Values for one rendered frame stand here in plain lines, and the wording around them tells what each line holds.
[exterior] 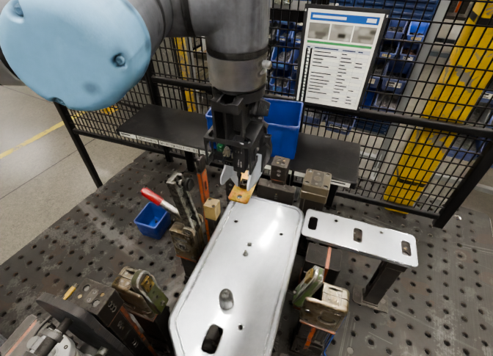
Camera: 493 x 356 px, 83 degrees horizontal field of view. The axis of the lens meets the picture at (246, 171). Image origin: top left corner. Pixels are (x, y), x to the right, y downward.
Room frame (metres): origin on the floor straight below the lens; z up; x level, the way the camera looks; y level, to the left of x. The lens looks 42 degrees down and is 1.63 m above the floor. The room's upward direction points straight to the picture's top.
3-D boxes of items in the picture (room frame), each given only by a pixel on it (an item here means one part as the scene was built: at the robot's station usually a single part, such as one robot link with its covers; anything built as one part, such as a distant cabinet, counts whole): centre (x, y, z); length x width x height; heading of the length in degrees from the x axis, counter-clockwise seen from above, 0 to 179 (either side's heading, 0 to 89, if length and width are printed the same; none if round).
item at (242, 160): (0.35, 0.01, 1.41); 0.09 x 0.08 x 0.12; 161
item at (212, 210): (0.50, 0.09, 0.88); 0.04 x 0.04 x 0.36; 71
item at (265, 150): (0.36, -0.02, 1.35); 0.05 x 0.02 x 0.09; 71
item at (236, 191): (0.38, 0.00, 1.26); 0.08 x 0.04 x 0.01; 161
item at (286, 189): (0.63, -0.10, 0.85); 0.12 x 0.03 x 0.30; 71
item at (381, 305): (0.40, -0.41, 0.84); 0.11 x 0.06 x 0.29; 71
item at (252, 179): (0.35, -0.01, 1.30); 0.06 x 0.03 x 0.09; 161
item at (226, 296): (0.26, 0.04, 1.02); 0.03 x 0.03 x 0.07
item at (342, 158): (0.86, 0.05, 1.01); 0.90 x 0.22 x 0.03; 71
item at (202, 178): (0.53, 0.12, 0.95); 0.03 x 0.01 x 0.50; 161
